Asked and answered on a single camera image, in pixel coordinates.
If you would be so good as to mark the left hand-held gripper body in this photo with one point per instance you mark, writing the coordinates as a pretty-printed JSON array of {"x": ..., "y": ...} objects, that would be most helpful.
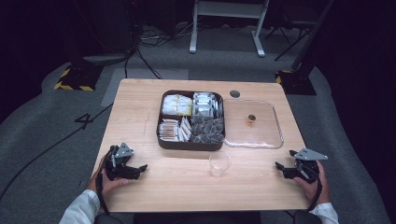
[{"x": 122, "y": 165}]

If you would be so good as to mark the black folding stand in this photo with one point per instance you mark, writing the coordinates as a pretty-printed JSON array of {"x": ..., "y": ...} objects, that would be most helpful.
[{"x": 291, "y": 34}]

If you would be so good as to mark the person's left hand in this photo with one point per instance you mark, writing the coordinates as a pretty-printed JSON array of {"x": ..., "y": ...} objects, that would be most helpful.
[{"x": 109, "y": 184}]

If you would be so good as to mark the pile of yellow white packets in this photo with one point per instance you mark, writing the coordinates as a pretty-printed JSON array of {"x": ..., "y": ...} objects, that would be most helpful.
[{"x": 176, "y": 105}]

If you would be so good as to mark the white metal stand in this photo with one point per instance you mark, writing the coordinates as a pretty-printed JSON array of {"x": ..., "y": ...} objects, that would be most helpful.
[{"x": 229, "y": 9}]

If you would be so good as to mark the black post with striped base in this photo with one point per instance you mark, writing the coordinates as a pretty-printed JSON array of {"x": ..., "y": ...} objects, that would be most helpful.
[
  {"x": 300, "y": 79},
  {"x": 79, "y": 77}
]

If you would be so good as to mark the clear lid with brass knob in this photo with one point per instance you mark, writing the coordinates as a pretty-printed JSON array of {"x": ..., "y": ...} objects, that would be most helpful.
[{"x": 258, "y": 133}]

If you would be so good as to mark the pile of white stick packets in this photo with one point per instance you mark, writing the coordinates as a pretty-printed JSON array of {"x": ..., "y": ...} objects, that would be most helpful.
[{"x": 172, "y": 130}]

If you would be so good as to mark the dark brown compartment box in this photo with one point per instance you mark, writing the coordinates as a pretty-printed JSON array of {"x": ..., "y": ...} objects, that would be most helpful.
[{"x": 190, "y": 146}]

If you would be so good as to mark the pile of dark tea bags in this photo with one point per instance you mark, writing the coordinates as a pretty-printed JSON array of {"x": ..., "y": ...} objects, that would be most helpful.
[{"x": 208, "y": 130}]

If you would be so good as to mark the person's dark lap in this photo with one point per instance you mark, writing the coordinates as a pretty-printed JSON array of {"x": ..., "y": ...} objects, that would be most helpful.
[{"x": 196, "y": 217}]

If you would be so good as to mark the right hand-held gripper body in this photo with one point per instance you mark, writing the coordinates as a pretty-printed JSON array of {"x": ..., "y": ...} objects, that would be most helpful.
[{"x": 304, "y": 168}]

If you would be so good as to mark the clear plastic cup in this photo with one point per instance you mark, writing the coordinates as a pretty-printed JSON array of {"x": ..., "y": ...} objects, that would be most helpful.
[{"x": 219, "y": 163}]

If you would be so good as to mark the pile of silver packets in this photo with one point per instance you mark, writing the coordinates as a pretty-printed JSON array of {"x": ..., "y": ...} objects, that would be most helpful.
[{"x": 205, "y": 104}]

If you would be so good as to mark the person's right hand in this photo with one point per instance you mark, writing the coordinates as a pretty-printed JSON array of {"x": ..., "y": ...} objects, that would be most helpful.
[{"x": 315, "y": 189}]

